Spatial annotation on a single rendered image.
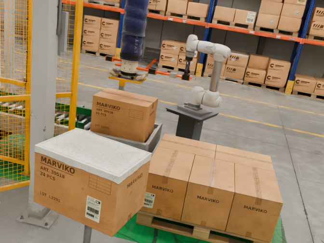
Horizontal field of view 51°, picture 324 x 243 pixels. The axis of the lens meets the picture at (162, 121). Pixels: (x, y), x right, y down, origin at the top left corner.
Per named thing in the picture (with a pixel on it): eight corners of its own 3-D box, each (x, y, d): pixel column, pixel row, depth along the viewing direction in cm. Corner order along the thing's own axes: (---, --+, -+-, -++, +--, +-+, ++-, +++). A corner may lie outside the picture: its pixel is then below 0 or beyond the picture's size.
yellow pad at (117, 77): (108, 78, 342) (108, 73, 341) (111, 76, 352) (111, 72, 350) (140, 84, 338) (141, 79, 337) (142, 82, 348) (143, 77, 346)
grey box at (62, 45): (40, 47, 263) (41, 7, 253) (43, 47, 268) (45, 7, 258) (63, 52, 260) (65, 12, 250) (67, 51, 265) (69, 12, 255)
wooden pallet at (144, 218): (135, 223, 311) (137, 210, 306) (157, 175, 405) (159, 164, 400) (267, 256, 295) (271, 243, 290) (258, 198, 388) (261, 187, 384)
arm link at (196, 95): (190, 101, 427) (194, 84, 421) (203, 104, 421) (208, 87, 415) (186, 102, 412) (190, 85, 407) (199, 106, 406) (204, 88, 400)
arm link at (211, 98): (205, 101, 421) (222, 106, 414) (200, 106, 408) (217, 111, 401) (215, 41, 384) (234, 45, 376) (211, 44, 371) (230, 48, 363)
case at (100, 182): (33, 201, 217) (34, 144, 204) (73, 177, 252) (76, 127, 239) (112, 237, 196) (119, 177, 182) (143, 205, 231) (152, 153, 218)
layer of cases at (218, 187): (137, 209, 307) (143, 171, 294) (159, 164, 400) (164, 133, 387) (271, 242, 290) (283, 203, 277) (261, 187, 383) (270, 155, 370)
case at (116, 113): (89, 130, 360) (92, 95, 347) (104, 120, 397) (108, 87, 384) (142, 143, 349) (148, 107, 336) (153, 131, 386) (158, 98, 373)
